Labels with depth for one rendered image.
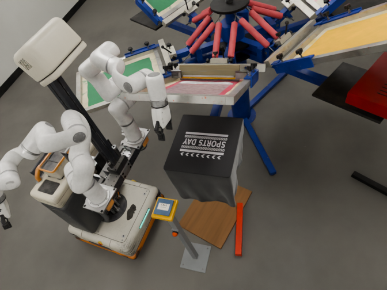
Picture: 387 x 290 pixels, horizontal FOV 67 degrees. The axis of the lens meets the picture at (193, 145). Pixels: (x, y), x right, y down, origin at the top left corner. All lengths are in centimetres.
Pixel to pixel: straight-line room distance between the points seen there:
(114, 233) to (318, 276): 164
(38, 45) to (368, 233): 253
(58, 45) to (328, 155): 253
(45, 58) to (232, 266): 203
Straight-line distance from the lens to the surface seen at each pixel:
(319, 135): 320
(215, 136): 197
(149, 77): 120
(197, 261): 260
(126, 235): 256
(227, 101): 133
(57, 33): 121
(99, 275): 288
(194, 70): 198
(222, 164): 183
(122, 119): 171
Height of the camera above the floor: 247
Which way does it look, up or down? 51 degrees down
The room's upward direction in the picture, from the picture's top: 18 degrees counter-clockwise
